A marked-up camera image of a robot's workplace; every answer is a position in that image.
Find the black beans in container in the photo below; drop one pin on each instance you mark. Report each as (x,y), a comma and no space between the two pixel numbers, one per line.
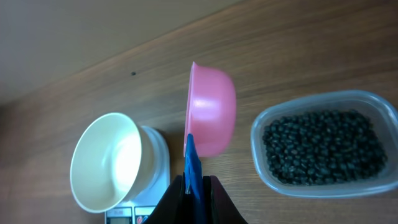
(323,148)

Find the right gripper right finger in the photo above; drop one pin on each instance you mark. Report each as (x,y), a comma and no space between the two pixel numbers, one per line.
(219,208)

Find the white bowl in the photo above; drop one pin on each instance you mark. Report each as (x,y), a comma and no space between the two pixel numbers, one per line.
(113,162)

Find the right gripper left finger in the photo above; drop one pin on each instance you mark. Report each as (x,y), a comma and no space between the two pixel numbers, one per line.
(174,206)

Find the white digital kitchen scale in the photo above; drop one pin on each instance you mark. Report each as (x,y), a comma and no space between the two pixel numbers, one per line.
(138,210)

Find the clear plastic container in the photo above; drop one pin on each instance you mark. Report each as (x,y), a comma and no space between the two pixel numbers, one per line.
(380,112)

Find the pink scoop blue handle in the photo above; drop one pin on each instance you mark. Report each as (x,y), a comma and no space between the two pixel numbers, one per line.
(209,126)

